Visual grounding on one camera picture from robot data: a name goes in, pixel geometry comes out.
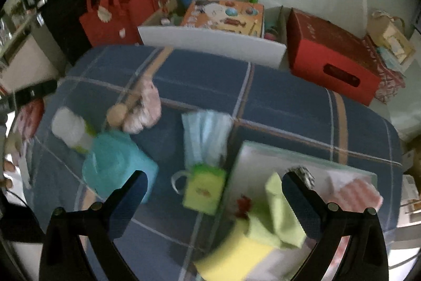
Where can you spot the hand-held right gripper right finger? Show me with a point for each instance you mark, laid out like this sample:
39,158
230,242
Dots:
299,202

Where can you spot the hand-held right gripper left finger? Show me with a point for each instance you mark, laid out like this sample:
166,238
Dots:
128,202

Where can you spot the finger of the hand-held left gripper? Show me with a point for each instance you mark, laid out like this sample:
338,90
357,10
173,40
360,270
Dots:
36,91

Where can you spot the green tissue packet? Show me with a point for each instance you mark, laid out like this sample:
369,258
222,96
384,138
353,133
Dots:
204,188
276,212

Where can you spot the leopard print scrunchie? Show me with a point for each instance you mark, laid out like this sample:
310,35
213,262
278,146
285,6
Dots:
306,174

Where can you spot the white tray green rim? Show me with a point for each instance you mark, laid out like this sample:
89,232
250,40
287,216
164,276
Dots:
259,162

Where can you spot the pink white striped towel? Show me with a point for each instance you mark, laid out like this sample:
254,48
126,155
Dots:
355,193

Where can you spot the yellow sponge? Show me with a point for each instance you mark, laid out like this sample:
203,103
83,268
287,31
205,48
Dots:
230,251

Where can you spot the person's left hand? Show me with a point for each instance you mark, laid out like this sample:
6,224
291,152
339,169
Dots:
6,165

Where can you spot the red printed pouch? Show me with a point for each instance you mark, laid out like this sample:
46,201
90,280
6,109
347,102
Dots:
31,116

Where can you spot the red pink fuzzy scrunchie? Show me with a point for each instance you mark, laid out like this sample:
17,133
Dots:
243,205

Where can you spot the black appliance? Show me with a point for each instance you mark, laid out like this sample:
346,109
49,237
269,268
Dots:
65,21

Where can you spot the wooden massage stick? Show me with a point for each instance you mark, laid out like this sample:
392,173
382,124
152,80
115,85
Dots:
115,116

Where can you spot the pink plush toy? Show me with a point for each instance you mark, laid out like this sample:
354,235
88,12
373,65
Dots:
148,109

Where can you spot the blue face mask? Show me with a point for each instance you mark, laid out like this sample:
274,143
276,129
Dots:
204,136

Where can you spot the blue plaid cloth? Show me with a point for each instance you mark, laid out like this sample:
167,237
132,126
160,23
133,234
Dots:
279,103

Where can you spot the red felt bag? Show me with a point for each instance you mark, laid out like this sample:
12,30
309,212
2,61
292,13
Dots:
111,21

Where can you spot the red patterned box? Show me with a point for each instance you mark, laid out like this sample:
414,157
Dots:
391,83

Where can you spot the red cardboard box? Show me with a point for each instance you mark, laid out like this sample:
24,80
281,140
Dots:
322,50

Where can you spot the white storage bin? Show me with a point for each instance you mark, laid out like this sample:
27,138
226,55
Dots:
204,44

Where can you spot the beige box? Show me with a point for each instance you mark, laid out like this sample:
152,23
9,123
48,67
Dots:
391,34

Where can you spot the colourful toy box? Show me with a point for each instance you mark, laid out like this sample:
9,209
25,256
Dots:
223,14

